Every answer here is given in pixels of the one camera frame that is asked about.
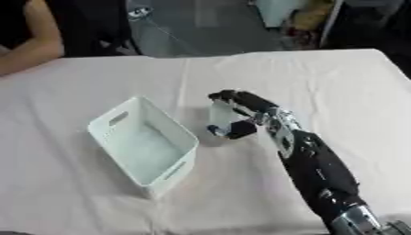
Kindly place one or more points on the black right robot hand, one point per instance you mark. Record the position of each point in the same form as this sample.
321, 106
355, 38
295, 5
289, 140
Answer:
250, 102

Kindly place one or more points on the person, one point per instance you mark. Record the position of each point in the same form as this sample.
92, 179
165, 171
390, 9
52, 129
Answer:
26, 36

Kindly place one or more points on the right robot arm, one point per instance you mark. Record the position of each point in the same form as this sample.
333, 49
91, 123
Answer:
315, 162

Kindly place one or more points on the white plastic basket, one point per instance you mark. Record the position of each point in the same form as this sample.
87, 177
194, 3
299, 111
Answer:
144, 143

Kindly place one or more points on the white cup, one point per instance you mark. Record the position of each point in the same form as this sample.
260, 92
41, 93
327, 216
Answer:
219, 117

